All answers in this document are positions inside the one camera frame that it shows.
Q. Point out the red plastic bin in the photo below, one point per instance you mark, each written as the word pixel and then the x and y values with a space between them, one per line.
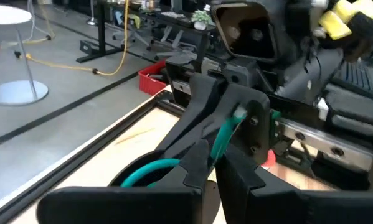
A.
pixel 150 84

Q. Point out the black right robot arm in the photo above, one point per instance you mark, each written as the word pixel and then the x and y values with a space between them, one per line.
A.
pixel 314 74

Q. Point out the black desk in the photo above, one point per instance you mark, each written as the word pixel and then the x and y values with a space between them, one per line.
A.
pixel 101 31

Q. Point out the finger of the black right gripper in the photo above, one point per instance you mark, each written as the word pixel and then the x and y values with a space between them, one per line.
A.
pixel 257 133
pixel 201 99

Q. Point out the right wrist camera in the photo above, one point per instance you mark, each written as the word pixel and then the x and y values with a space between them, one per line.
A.
pixel 245 37

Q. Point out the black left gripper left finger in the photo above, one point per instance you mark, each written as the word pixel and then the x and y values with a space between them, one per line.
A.
pixel 117 205

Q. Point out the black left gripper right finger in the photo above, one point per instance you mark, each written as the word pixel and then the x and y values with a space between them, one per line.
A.
pixel 298 208

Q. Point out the small potted plant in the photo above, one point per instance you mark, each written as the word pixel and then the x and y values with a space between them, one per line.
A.
pixel 201 18

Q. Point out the white round pedestal table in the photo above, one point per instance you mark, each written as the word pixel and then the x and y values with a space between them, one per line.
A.
pixel 5 14

